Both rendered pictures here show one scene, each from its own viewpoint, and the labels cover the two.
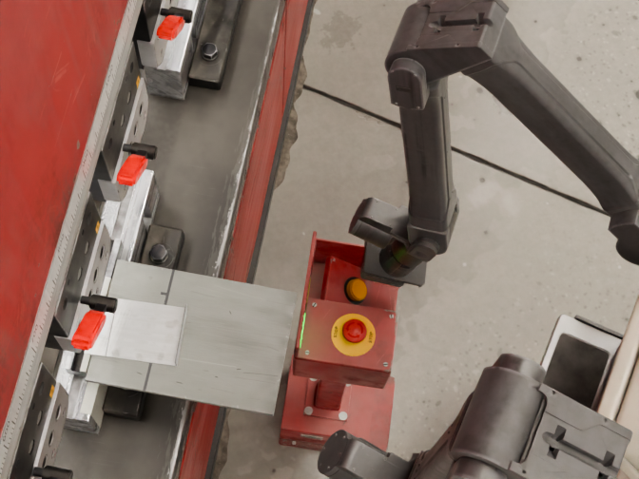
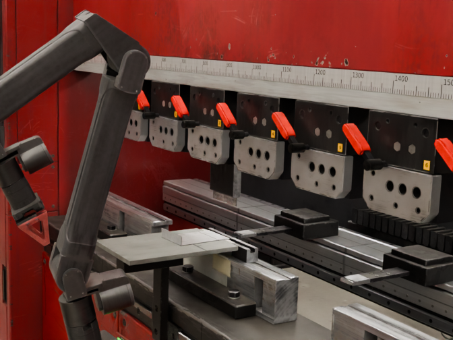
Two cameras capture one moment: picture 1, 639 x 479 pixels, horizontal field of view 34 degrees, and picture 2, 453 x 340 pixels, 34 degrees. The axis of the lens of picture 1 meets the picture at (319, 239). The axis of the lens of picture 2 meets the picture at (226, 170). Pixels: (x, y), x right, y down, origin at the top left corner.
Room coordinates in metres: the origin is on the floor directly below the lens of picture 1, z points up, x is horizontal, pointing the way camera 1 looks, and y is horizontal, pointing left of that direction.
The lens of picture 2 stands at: (1.78, -0.68, 1.44)
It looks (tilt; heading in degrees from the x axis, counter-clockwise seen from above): 10 degrees down; 144
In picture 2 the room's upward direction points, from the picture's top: 2 degrees clockwise
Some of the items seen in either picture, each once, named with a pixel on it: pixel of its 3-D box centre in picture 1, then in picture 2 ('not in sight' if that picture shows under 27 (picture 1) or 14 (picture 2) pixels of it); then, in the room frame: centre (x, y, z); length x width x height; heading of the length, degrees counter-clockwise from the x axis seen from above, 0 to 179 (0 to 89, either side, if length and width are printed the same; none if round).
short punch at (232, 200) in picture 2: not in sight; (225, 181); (0.40, 0.31, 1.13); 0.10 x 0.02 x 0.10; 177
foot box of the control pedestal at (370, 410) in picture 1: (339, 404); not in sight; (0.54, -0.10, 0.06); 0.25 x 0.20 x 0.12; 89
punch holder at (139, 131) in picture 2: not in sight; (142, 108); (-0.02, 0.32, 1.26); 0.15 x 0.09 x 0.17; 177
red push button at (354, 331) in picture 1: (354, 333); not in sight; (0.49, -0.08, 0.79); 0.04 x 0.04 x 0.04
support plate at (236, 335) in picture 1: (193, 335); (166, 245); (0.40, 0.16, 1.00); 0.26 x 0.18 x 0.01; 87
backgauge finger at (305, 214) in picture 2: not in sight; (281, 225); (0.42, 0.46, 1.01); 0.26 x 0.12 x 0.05; 87
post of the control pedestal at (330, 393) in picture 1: (336, 366); not in sight; (0.54, -0.07, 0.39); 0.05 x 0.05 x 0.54; 89
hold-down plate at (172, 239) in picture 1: (145, 319); (209, 290); (0.44, 0.25, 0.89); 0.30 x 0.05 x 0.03; 177
